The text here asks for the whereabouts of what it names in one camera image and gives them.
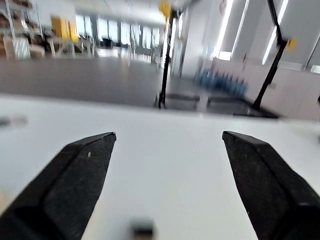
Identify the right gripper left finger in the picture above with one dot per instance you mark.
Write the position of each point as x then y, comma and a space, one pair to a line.
62, 190

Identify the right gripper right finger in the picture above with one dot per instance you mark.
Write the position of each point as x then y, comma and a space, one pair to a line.
272, 190

